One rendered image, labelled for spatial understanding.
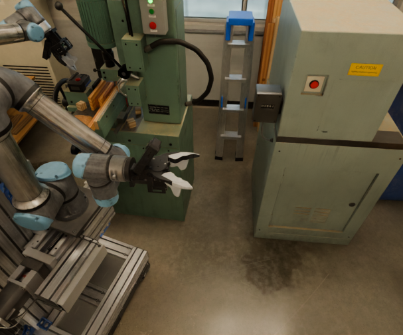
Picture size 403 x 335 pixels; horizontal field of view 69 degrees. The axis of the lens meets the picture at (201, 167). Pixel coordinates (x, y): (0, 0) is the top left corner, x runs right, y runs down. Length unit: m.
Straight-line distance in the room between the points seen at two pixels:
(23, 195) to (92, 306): 0.90
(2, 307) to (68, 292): 0.20
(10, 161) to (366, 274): 2.04
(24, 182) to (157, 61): 0.84
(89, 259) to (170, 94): 0.89
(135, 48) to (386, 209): 2.13
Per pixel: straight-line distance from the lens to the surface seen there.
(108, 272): 1.86
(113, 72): 1.75
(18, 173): 1.02
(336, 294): 2.12
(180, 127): 1.68
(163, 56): 1.52
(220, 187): 2.42
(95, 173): 0.87
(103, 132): 1.60
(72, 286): 1.28
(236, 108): 2.39
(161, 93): 1.62
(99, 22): 1.60
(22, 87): 0.97
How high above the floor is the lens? 1.82
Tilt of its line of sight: 45 degrees down
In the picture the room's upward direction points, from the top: straight up
